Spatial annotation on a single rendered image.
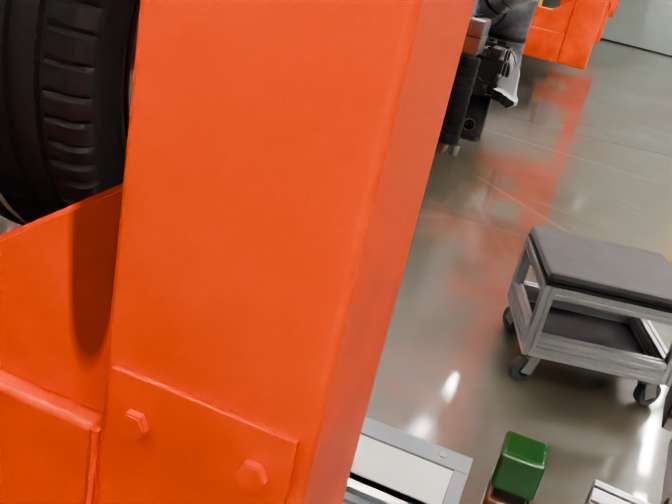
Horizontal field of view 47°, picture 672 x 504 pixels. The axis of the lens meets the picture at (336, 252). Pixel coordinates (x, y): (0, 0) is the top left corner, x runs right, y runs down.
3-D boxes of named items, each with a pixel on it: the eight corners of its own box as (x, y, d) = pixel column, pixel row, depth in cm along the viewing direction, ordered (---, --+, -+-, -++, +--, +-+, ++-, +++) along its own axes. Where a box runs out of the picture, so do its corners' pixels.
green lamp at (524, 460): (495, 461, 71) (507, 427, 69) (537, 478, 70) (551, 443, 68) (487, 487, 67) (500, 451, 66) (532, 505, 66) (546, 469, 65)
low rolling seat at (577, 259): (506, 382, 206) (545, 270, 193) (493, 319, 239) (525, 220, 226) (661, 417, 206) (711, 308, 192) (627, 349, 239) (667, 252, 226)
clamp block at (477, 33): (425, 38, 116) (434, 2, 114) (483, 53, 114) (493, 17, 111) (416, 41, 111) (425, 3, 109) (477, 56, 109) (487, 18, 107)
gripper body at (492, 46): (463, 39, 124) (477, 34, 135) (449, 91, 128) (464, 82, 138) (509, 51, 122) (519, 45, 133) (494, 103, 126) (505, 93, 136)
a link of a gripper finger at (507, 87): (522, 73, 115) (494, 59, 123) (510, 111, 118) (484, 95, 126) (539, 76, 116) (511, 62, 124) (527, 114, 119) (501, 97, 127)
